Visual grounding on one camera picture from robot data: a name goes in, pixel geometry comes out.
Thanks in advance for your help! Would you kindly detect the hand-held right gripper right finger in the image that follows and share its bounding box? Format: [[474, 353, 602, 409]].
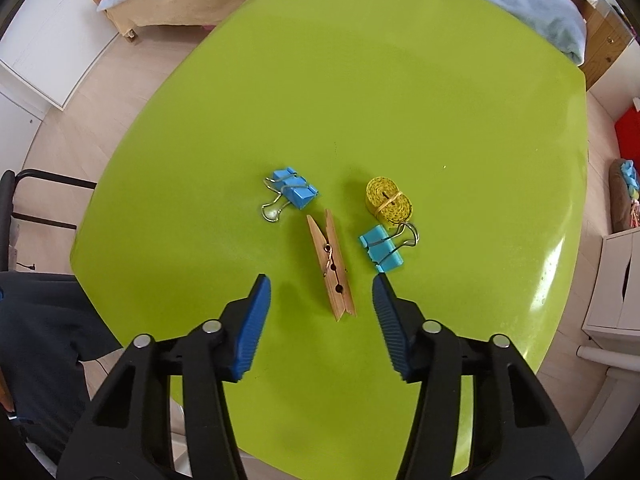
[[371, 273, 586, 480]]

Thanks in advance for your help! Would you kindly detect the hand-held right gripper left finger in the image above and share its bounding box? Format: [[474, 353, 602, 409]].
[[57, 273, 273, 480]]

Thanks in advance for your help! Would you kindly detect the wooden clothespin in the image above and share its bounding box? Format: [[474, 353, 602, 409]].
[[306, 209, 358, 322]]

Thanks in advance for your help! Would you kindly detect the blue binder clip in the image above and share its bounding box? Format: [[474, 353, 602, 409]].
[[260, 167, 319, 223], [357, 222, 420, 273]]

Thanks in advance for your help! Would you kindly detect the yellow rolled tape measure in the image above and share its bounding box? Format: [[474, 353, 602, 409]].
[[366, 176, 413, 223]]

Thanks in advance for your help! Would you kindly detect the person's right leg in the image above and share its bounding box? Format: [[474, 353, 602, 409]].
[[0, 272, 123, 463]]

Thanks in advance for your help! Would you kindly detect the white desk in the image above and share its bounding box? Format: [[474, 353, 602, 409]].
[[577, 344, 640, 411]]

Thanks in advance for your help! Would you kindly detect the white drawer cabinet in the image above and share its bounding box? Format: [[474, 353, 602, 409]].
[[582, 227, 640, 347]]

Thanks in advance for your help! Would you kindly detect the brown pet bed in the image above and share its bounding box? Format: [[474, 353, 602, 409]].
[[609, 158, 640, 234]]

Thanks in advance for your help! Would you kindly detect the black chair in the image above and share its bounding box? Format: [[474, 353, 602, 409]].
[[0, 169, 97, 272]]

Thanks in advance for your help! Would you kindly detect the blue toy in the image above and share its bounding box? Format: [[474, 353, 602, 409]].
[[620, 161, 640, 202]]

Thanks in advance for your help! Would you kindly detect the red storage box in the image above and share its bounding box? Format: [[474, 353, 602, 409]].
[[614, 109, 640, 167]]

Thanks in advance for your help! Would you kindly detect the wooden bed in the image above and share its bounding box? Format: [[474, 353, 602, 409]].
[[87, 0, 606, 41]]

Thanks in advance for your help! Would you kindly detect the wooden nightstand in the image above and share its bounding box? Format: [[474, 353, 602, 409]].
[[582, 0, 637, 91]]

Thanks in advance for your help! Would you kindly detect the white wardrobe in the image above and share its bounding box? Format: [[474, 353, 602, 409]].
[[0, 0, 122, 122]]

